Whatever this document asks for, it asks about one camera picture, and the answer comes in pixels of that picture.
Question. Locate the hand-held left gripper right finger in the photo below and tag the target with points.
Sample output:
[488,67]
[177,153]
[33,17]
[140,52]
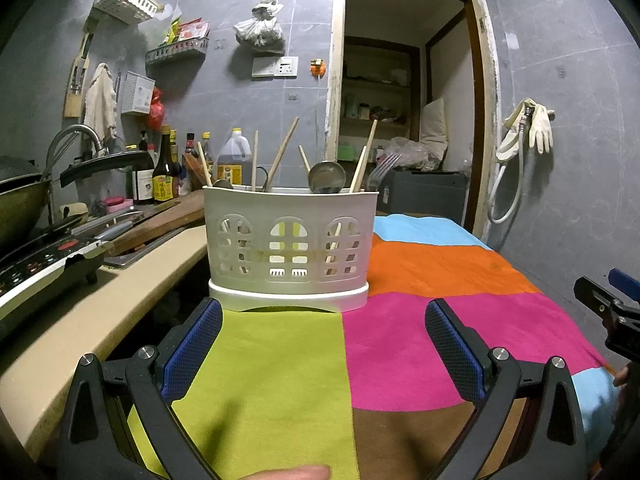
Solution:
[455,355]

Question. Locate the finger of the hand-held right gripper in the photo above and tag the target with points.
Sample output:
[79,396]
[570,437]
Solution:
[597,296]
[627,286]

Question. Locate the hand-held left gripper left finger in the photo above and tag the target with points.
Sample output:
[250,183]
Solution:
[192,355]

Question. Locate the small metal spoon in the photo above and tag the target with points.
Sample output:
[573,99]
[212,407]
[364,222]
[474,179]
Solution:
[223,184]

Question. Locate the white plastic utensil basket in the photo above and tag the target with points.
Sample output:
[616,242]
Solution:
[290,202]

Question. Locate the metal fork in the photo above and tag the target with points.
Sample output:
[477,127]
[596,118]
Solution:
[382,170]

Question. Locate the large round metal spoon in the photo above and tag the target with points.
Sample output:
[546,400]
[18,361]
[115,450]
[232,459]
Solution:
[326,176]

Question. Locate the person's right hand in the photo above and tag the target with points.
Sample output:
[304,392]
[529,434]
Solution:
[621,376]

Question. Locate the person's left hand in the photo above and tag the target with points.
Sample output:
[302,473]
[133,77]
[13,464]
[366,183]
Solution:
[285,473]

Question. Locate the colourful striped cloth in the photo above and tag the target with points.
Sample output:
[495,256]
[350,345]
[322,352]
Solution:
[280,360]

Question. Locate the beige kitchen counter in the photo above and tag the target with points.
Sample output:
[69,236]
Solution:
[75,340]

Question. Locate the wooden cutting board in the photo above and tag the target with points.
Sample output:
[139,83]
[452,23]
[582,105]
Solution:
[165,217]

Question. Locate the cleaver knife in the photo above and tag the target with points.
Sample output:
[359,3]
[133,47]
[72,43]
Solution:
[115,230]

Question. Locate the grey cabinet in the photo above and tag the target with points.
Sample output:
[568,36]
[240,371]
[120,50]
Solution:
[425,192]

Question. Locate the induction cooker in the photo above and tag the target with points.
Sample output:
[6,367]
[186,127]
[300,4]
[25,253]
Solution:
[45,270]

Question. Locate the soy sauce bottle yellow label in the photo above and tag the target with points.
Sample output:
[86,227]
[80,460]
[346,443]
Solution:
[165,180]

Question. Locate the white rubber glove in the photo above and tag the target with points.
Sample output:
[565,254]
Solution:
[512,135]
[542,127]

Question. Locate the dark bottle white label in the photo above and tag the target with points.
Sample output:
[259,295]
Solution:
[143,180]

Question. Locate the yellow sponge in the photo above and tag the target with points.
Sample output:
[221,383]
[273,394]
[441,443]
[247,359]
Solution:
[74,210]

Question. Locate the large oil jug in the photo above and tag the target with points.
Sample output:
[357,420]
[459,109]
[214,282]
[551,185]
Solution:
[234,162]

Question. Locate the clear bottle yellow cap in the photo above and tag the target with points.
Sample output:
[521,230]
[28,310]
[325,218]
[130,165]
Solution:
[207,152]

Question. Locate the crumpled clear plastic bag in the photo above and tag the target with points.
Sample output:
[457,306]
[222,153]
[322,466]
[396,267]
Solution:
[415,152]

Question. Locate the dark cap bottle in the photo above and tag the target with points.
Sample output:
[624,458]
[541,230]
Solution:
[190,145]

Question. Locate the white pillow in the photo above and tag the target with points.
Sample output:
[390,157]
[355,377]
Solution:
[434,127]

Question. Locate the green box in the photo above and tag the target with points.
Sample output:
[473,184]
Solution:
[347,152]

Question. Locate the black wok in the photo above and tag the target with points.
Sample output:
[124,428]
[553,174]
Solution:
[22,200]

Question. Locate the red plastic bag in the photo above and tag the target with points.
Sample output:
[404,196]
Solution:
[156,110]

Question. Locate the metal faucet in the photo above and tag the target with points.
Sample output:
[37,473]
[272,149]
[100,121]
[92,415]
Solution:
[75,130]

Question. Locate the hanging white towel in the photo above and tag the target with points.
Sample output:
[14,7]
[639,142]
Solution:
[100,102]

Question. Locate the wooden shelf unit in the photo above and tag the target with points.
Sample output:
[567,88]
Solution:
[375,85]

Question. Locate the wooden knife holder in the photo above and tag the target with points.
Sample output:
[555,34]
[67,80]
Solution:
[75,95]

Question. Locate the seasoning packets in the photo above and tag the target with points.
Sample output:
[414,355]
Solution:
[187,29]

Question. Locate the hanging clear plastic bag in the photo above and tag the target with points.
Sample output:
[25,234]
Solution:
[259,30]

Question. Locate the wooden door frame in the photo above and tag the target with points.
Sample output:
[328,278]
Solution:
[487,110]

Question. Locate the white wall box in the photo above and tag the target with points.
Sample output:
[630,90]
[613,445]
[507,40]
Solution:
[137,92]

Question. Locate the wall socket panel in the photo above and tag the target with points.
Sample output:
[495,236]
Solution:
[275,67]

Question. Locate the grey wall rack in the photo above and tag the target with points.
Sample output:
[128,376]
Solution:
[177,51]

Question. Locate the orange wall hook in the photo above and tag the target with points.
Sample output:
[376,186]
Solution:
[317,69]

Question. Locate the white wall basket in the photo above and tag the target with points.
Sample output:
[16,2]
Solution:
[127,2]

